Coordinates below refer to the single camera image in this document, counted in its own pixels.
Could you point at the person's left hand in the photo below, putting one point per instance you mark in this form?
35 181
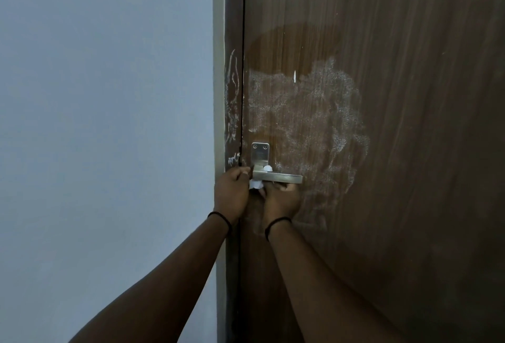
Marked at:
231 196

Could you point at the person's right hand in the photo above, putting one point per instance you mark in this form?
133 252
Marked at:
281 200

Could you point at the person's left fingers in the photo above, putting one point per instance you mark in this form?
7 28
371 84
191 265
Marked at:
238 173

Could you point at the person's right fingers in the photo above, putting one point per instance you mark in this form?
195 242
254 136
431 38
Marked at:
276 186

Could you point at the white cloth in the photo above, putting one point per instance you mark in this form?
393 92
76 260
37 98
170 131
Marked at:
256 184

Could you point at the person's right forearm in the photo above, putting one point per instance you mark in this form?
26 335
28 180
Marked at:
319 287

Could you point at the person's left forearm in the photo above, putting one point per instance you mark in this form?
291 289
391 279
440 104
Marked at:
157 287

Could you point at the black right wrist band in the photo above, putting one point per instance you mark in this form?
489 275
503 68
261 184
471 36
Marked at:
276 223

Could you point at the black wrist band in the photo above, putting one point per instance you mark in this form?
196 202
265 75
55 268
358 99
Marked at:
276 223
221 217

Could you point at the black left wrist band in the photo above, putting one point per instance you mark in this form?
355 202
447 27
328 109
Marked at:
221 217

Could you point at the brown wooden door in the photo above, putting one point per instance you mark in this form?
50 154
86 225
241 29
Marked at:
394 118

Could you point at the brown wooden door frame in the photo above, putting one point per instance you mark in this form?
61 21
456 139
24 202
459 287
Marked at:
233 78

